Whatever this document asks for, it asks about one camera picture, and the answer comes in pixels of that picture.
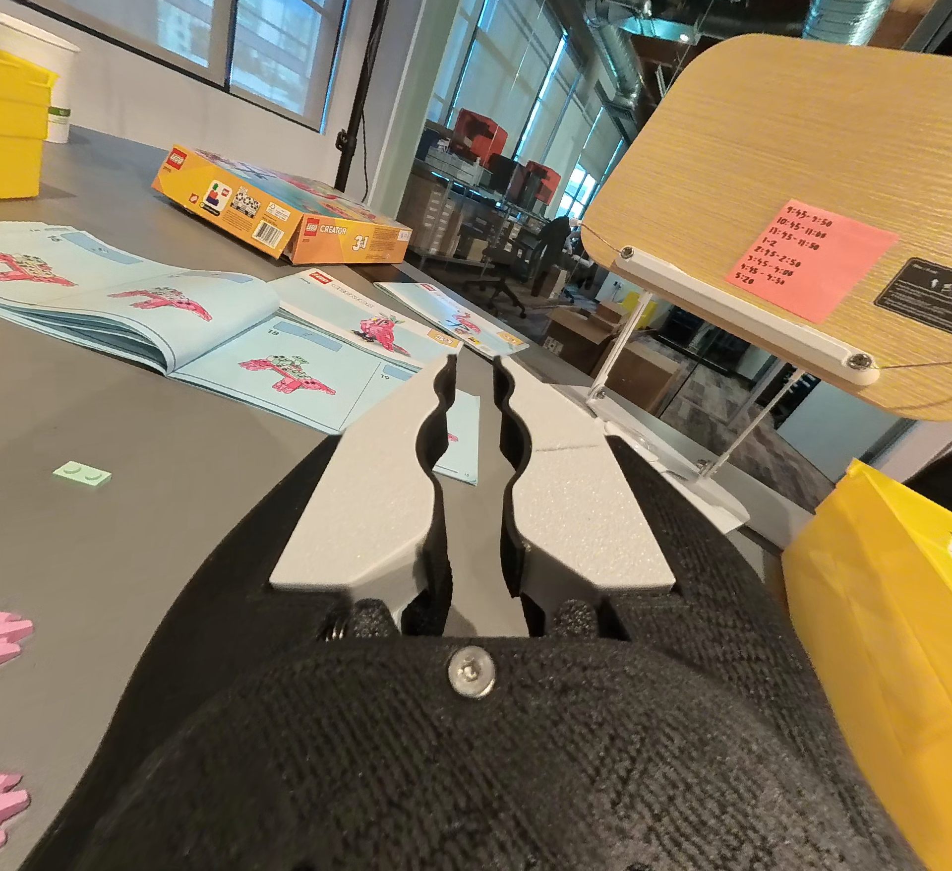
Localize black label sticker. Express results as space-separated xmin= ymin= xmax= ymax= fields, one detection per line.
xmin=874 ymin=257 xmax=952 ymax=314

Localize grey desk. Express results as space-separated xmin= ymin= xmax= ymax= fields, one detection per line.
xmin=0 ymin=125 xmax=785 ymax=871

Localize closed light blue instruction booklet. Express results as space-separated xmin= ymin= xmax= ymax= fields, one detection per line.
xmin=268 ymin=268 xmax=462 ymax=375
xmin=374 ymin=281 xmax=531 ymax=360

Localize metal shelf rack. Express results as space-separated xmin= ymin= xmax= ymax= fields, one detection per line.
xmin=405 ymin=127 xmax=566 ymax=277

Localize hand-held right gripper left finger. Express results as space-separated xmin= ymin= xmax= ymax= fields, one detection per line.
xmin=268 ymin=352 xmax=456 ymax=634

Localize mint green brick plate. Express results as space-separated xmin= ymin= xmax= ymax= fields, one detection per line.
xmin=52 ymin=460 xmax=114 ymax=490

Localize pink toy brick model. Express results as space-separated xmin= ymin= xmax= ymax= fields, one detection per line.
xmin=0 ymin=609 xmax=36 ymax=846

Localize pink sticky note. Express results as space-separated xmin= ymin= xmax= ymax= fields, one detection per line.
xmin=725 ymin=199 xmax=899 ymax=325

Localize brown cardboard box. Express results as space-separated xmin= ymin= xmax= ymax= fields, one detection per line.
xmin=602 ymin=339 xmax=689 ymax=417
xmin=546 ymin=306 xmax=622 ymax=375

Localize open light blue instruction booklet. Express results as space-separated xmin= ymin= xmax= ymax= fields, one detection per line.
xmin=0 ymin=220 xmax=480 ymax=487

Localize stacked yellow plastic bins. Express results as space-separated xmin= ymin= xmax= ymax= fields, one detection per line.
xmin=0 ymin=51 xmax=59 ymax=200

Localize ribbed silver ventilation duct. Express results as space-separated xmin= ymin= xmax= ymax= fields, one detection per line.
xmin=803 ymin=0 xmax=908 ymax=46

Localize black office chair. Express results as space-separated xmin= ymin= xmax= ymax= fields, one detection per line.
xmin=476 ymin=235 xmax=531 ymax=320

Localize black light stand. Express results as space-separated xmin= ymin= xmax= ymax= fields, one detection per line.
xmin=333 ymin=0 xmax=410 ymax=193

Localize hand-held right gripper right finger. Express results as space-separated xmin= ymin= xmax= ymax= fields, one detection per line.
xmin=492 ymin=355 xmax=678 ymax=626

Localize white paper cup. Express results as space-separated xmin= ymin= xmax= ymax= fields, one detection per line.
xmin=0 ymin=14 xmax=81 ymax=145

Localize wooden book stand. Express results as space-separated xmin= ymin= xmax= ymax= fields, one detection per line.
xmin=549 ymin=32 xmax=952 ymax=537

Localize orange toy brick box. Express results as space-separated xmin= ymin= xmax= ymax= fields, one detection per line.
xmin=151 ymin=144 xmax=414 ymax=267

